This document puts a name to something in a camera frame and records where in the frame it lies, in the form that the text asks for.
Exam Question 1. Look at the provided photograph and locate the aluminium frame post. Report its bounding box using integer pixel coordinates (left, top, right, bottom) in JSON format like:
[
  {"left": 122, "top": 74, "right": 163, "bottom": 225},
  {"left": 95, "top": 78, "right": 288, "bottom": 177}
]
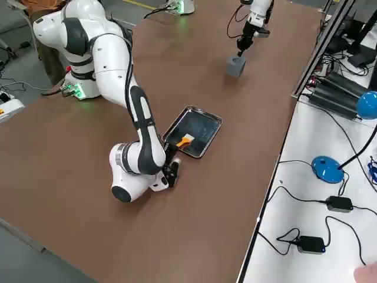
[{"left": 291, "top": 0, "right": 355, "bottom": 100}]

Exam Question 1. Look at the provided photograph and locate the blue lanyard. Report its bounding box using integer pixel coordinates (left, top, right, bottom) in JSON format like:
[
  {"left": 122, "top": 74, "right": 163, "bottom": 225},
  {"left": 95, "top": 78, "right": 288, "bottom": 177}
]
[{"left": 366, "top": 156, "right": 377, "bottom": 186}]

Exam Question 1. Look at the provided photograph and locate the white control box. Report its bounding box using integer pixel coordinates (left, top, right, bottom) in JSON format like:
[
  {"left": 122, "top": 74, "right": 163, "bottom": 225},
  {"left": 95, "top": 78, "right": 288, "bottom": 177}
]
[{"left": 0, "top": 98, "right": 25, "bottom": 124}]

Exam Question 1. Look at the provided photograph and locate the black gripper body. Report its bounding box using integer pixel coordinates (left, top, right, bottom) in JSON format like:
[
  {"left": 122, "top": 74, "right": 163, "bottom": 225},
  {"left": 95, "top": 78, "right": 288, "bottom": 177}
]
[
  {"left": 164, "top": 161, "right": 180, "bottom": 189},
  {"left": 241, "top": 23, "right": 260, "bottom": 45}
]

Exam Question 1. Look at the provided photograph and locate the grey cube part base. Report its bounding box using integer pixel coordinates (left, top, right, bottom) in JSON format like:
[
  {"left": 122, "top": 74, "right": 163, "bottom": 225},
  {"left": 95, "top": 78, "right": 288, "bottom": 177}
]
[{"left": 226, "top": 53, "right": 247, "bottom": 79}]

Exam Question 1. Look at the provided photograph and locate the metal tray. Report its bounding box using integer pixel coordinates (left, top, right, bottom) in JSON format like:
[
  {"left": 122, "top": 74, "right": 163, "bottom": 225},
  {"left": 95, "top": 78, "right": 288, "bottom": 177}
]
[{"left": 161, "top": 104, "right": 224, "bottom": 159}]

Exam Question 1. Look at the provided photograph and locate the black adapter cable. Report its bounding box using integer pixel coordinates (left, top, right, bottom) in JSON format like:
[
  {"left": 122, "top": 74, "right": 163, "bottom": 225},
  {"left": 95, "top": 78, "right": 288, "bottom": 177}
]
[
  {"left": 323, "top": 216, "right": 368, "bottom": 266},
  {"left": 257, "top": 185, "right": 328, "bottom": 235}
]

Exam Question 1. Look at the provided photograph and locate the black ribbed power supply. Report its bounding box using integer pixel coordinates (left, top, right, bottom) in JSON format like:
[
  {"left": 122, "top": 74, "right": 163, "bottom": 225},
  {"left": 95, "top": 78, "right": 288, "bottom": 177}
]
[
  {"left": 323, "top": 71, "right": 369, "bottom": 98},
  {"left": 308, "top": 87, "right": 362, "bottom": 121}
]

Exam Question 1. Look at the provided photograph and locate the white chair frame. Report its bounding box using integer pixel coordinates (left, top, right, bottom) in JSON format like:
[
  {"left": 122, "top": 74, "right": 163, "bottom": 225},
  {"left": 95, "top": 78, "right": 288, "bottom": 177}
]
[{"left": 7, "top": 0, "right": 39, "bottom": 60}]

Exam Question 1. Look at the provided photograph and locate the black arm foot cable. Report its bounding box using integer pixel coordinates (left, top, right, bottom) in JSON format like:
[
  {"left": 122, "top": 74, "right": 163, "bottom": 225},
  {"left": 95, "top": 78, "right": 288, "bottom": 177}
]
[{"left": 40, "top": 87, "right": 65, "bottom": 97}]

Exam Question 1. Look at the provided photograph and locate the pink rounded object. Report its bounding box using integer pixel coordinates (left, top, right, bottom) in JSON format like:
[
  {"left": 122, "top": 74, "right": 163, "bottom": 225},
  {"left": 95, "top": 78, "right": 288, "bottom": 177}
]
[{"left": 353, "top": 263, "right": 377, "bottom": 283}]

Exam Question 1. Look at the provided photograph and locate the blue desk lamp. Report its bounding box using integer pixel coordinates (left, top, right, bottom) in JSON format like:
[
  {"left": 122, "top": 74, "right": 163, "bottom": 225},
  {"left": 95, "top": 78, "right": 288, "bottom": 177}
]
[{"left": 311, "top": 90, "right": 377, "bottom": 185}]

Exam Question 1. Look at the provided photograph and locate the black router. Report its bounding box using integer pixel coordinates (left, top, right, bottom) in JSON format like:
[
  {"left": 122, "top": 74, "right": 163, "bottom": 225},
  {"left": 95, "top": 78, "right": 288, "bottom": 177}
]
[{"left": 326, "top": 11, "right": 356, "bottom": 54}]

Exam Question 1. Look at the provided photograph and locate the person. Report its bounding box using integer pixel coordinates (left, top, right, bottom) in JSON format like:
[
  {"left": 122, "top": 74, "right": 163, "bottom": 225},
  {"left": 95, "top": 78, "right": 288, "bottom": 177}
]
[{"left": 22, "top": 0, "right": 67, "bottom": 87}]

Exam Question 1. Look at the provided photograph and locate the black power adapter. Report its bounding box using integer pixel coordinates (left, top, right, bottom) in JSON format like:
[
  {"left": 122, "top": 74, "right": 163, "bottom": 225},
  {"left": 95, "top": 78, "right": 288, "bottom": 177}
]
[
  {"left": 325, "top": 195, "right": 354, "bottom": 213},
  {"left": 296, "top": 235, "right": 326, "bottom": 255}
]

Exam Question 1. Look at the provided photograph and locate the black monitor with stand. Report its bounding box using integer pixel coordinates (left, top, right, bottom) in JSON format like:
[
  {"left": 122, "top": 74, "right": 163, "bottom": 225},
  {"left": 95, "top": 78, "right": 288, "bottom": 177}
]
[{"left": 346, "top": 0, "right": 377, "bottom": 68}]

